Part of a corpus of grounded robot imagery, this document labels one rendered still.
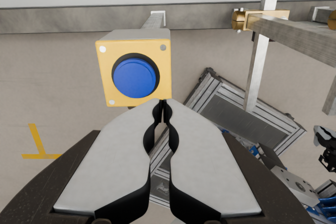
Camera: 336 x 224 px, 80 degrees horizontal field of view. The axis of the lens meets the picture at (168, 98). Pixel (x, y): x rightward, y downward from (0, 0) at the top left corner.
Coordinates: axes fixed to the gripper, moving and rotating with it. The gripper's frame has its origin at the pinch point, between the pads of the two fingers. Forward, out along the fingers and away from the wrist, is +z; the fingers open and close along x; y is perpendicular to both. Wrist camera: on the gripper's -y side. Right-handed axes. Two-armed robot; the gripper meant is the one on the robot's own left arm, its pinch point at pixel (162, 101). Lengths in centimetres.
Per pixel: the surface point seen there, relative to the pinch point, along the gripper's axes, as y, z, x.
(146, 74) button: 0.5, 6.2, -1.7
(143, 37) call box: -2.3, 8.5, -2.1
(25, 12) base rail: 1, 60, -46
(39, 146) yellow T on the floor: 120, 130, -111
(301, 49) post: 1.1, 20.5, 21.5
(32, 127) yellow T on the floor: 99, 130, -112
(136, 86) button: 1.8, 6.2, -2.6
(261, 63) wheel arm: 12, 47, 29
